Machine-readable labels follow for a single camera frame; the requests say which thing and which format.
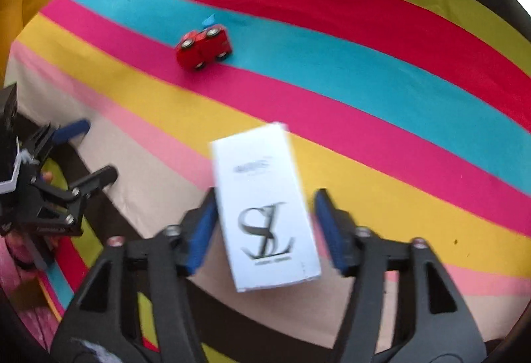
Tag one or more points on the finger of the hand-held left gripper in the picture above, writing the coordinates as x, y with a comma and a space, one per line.
72, 129
97, 178

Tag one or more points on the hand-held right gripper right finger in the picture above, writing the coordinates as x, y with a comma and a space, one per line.
332, 230

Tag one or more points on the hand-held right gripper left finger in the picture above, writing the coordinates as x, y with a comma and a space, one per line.
201, 234

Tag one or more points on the white box with black logo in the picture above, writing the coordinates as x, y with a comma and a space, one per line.
265, 197

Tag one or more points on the pink patterned clothing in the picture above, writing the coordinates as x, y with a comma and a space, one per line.
20, 263

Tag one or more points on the colourful striped cloth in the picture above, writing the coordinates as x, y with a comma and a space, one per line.
373, 97

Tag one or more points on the red toy car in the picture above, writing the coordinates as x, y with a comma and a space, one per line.
203, 49

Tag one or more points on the small blue paper scrap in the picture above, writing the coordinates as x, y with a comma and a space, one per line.
208, 20

